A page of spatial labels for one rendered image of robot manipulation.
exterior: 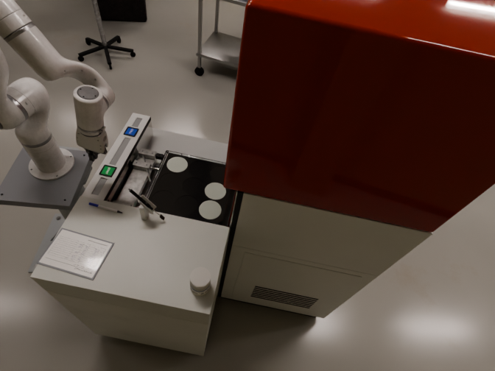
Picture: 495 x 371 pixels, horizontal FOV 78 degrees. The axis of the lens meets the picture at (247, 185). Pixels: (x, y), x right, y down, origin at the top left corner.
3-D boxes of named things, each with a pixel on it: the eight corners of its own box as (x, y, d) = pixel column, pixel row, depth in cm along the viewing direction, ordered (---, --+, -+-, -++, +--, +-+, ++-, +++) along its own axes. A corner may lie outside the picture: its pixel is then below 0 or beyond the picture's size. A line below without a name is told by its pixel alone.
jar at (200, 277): (211, 279, 112) (213, 269, 105) (207, 298, 108) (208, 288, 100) (193, 274, 112) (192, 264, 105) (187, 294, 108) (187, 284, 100)
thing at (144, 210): (158, 215, 125) (155, 196, 114) (155, 223, 123) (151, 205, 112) (144, 212, 125) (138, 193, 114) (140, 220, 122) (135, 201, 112)
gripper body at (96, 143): (110, 124, 110) (110, 144, 119) (81, 114, 109) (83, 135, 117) (100, 138, 106) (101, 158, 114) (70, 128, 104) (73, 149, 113)
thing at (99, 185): (153, 135, 171) (150, 115, 160) (110, 218, 137) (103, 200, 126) (136, 132, 171) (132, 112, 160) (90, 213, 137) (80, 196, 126)
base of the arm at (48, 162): (20, 174, 139) (-2, 147, 124) (44, 145, 150) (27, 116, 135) (60, 185, 139) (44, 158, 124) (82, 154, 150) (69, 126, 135)
